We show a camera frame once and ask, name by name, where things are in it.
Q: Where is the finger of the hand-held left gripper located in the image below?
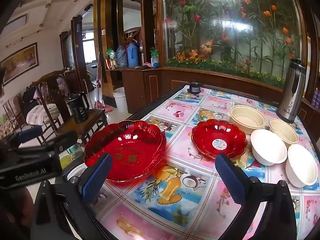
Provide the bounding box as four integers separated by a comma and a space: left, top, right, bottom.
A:
41, 130, 78, 156
9, 126, 43, 147

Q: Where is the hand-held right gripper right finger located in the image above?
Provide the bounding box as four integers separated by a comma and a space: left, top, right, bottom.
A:
214, 153, 302, 240

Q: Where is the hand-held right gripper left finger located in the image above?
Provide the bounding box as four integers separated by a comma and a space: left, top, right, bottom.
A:
30, 153, 113, 240

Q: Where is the large red plastic plate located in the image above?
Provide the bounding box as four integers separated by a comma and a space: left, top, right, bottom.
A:
84, 120, 167, 183

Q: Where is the white foam bowl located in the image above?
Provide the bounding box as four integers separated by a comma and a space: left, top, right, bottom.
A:
250, 129, 288, 166
285, 144, 318, 188

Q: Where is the small beige disposable bowl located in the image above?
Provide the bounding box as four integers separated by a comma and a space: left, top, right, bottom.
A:
269, 118, 299, 148

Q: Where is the striped seat cushion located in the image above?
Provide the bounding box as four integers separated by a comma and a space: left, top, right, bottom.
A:
26, 104, 60, 125

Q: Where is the black kettle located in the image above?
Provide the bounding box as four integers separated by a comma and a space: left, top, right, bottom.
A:
66, 92, 90, 124

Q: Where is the wooden chair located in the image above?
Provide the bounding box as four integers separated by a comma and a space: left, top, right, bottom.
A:
31, 70, 73, 140

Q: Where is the red mop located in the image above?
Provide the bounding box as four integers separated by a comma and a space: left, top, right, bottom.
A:
94, 52, 113, 113

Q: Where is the fruit printed tablecloth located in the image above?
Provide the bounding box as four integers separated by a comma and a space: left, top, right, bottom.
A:
96, 84, 320, 240

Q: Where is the white plastic bucket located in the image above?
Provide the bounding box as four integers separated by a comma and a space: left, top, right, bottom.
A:
113, 87, 129, 113

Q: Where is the black dining table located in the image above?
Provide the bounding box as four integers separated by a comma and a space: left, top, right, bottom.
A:
54, 82, 320, 240

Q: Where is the small black device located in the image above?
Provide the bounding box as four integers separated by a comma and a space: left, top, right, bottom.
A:
188, 81, 202, 95

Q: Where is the window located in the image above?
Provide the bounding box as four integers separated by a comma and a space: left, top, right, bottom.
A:
82, 31, 97, 64

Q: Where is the grey thermos jug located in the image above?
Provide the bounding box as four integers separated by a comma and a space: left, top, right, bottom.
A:
114, 44, 128, 68

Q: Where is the stainless steel thermos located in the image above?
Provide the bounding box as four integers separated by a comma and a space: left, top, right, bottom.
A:
276, 59, 307, 124

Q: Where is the wooden cabinet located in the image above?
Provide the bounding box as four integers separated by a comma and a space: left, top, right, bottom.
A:
120, 66, 285, 114

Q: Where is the green white packet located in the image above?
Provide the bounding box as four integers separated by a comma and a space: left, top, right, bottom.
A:
150, 49, 160, 68

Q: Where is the wooden pillar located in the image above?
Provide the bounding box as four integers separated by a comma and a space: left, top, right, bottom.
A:
93, 0, 125, 98

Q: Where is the glass flower partition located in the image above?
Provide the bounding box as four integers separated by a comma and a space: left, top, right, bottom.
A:
160, 0, 307, 85

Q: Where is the framed wall painting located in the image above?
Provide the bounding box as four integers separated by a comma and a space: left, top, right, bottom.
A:
0, 42, 39, 86

